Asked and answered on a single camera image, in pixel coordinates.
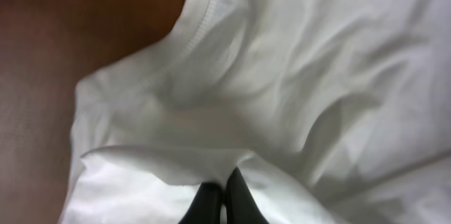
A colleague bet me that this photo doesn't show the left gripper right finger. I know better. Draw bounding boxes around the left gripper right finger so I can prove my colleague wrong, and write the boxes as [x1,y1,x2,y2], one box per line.
[225,168,268,224]

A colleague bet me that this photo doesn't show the white t-shirt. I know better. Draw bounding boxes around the white t-shirt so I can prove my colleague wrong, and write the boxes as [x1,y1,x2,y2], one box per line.
[60,0,450,223]

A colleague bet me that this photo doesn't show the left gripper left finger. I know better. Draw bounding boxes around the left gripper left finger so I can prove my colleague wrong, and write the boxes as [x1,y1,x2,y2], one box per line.
[179,182,223,224]

